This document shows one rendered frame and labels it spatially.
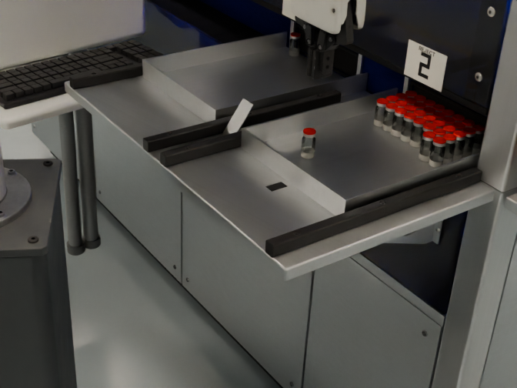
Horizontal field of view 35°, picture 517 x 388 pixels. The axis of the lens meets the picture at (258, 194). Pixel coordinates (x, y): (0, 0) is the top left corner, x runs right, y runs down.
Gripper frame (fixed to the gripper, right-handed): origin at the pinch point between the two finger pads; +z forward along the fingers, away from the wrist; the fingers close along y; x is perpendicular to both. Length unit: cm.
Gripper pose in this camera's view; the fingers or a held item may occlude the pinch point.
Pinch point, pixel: (320, 61)
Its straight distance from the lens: 110.4
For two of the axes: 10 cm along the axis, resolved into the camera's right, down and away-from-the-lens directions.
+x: -8.2, 2.6, -5.1
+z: -0.5, 8.6, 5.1
